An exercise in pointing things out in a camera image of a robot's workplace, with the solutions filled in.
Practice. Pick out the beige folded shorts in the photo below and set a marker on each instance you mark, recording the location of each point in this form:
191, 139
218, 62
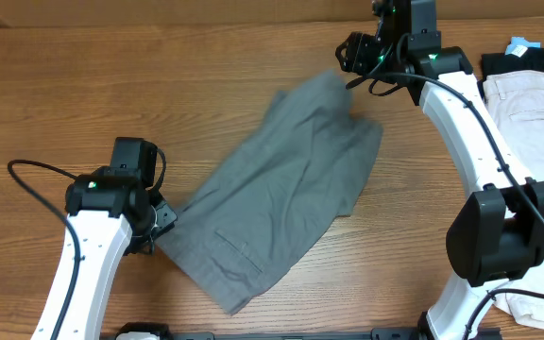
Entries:
515, 102

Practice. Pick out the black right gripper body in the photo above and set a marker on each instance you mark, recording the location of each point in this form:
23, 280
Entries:
352, 52

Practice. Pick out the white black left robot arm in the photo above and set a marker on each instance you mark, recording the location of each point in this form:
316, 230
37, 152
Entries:
114, 211

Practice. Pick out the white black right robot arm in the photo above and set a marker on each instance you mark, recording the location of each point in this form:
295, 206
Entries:
498, 235

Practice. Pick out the black folded garment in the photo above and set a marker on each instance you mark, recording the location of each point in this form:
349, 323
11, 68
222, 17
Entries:
497, 63

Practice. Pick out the light blue clothing tag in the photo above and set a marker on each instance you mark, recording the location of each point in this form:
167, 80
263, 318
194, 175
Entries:
519, 45

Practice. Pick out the grey shorts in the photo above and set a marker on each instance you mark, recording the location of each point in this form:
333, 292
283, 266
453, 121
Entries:
276, 194

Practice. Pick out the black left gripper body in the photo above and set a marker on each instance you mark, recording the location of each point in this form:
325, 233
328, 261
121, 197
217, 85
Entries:
163, 220

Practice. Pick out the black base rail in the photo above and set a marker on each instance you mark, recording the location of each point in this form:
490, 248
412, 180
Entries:
155, 331

